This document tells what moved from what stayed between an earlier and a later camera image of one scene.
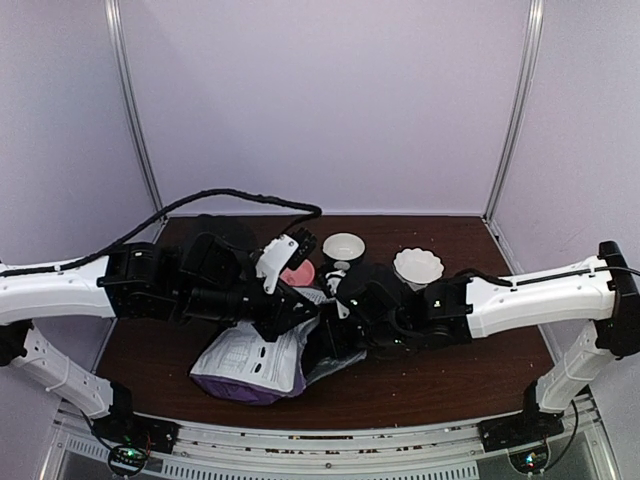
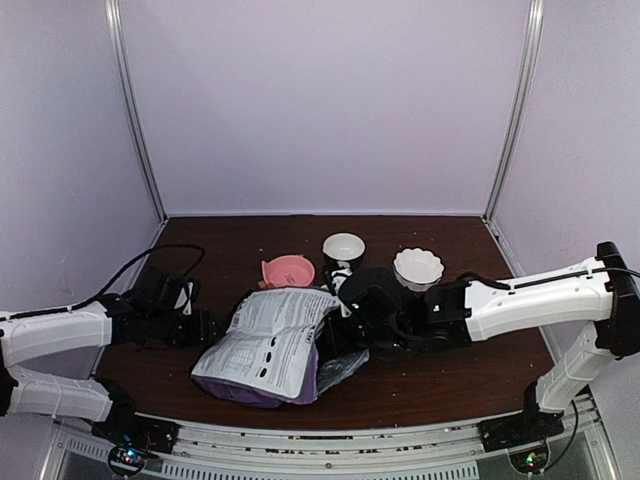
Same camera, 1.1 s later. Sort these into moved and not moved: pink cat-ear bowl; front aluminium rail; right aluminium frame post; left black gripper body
Moved: left black gripper body
Not moved: front aluminium rail; right aluminium frame post; pink cat-ear bowl
